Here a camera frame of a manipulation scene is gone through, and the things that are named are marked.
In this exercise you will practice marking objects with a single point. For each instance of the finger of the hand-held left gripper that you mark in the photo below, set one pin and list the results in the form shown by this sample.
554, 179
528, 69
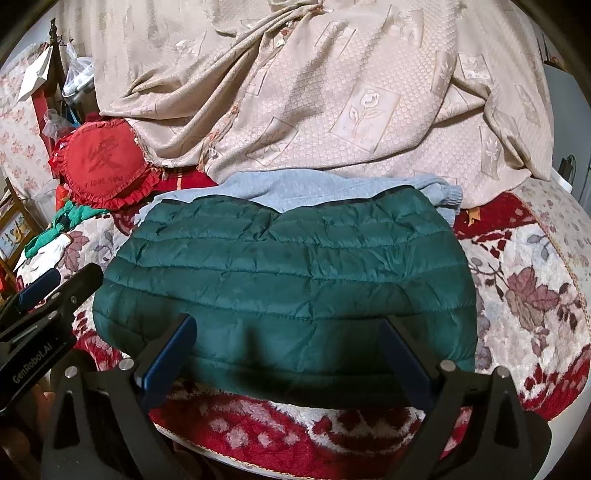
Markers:
69, 290
39, 288

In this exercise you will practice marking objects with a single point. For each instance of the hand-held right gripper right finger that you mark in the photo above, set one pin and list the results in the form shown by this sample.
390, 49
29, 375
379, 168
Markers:
407, 364

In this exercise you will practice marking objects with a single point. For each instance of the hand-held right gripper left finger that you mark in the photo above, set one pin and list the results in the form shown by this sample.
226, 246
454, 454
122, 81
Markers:
167, 364

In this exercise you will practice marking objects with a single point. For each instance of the green quilted puffer jacket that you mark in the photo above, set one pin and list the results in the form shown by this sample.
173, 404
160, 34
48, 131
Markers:
286, 286

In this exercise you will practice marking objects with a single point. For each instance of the person's left hand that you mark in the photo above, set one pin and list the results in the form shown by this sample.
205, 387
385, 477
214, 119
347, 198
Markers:
39, 399

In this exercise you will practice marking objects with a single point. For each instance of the framed picture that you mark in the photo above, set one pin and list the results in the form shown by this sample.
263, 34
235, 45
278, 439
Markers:
14, 230

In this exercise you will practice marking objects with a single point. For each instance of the green cloth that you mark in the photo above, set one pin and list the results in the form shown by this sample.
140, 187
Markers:
69, 219

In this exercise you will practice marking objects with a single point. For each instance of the red ruffled heart pillow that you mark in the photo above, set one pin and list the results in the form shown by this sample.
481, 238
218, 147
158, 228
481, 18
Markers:
104, 161

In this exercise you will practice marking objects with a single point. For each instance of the red and white floral blanket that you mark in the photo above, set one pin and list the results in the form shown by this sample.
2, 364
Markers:
517, 286

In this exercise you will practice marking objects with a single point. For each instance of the pink floral fabric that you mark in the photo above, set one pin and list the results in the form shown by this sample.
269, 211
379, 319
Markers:
18, 138

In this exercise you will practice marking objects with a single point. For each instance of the light blue sweater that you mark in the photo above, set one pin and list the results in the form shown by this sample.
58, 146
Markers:
295, 189

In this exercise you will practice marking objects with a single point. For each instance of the clear plastic bag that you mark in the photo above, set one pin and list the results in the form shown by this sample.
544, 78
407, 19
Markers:
78, 74

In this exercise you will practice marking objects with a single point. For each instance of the small black device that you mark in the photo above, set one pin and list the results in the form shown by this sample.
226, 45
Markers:
568, 165

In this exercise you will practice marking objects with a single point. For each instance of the beige embossed floral blanket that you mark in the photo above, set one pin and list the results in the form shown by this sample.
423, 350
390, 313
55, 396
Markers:
323, 92

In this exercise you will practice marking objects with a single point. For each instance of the white cabinet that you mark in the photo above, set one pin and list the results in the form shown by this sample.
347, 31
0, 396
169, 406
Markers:
570, 115

